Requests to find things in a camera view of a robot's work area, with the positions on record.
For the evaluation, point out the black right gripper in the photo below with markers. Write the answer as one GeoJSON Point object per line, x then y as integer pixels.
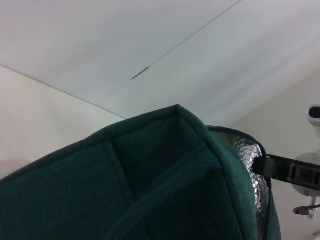
{"type": "Point", "coordinates": [306, 175]}

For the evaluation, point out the dark teal lunch bag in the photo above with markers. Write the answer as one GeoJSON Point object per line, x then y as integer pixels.
{"type": "Point", "coordinates": [140, 180]}

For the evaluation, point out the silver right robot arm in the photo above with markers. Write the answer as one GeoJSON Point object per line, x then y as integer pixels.
{"type": "Point", "coordinates": [306, 158]}

